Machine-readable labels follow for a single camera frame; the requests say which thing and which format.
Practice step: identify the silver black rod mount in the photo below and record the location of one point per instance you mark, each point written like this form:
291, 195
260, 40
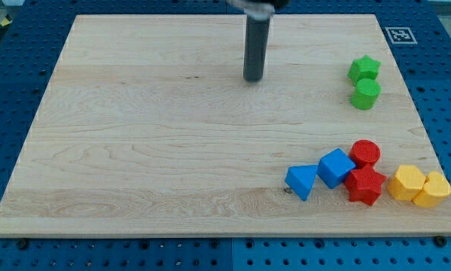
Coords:
259, 8

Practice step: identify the blue cube block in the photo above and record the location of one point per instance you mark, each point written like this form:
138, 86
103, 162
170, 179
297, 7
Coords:
334, 167

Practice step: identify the white fiducial marker tag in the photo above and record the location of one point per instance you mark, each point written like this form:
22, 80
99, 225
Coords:
400, 35

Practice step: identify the yellow heart block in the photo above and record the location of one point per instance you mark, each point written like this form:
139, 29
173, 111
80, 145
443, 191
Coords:
434, 191

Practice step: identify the wooden board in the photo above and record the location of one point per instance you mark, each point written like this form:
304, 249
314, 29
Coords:
147, 130

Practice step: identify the blue triangle block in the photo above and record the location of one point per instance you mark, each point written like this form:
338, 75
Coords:
301, 179

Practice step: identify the red cylinder block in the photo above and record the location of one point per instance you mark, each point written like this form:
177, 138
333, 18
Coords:
365, 153

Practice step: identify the yellow hexagon block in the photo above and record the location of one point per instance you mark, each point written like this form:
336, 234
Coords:
406, 182

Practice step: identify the green cylinder block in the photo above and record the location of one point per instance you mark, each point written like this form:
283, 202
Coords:
365, 94

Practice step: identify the red star block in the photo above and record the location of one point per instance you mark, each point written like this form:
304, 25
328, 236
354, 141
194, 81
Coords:
364, 185

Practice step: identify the green star block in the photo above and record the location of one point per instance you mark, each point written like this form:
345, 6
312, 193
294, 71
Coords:
364, 68

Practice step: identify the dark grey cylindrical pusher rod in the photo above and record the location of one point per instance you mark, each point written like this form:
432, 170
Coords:
256, 38

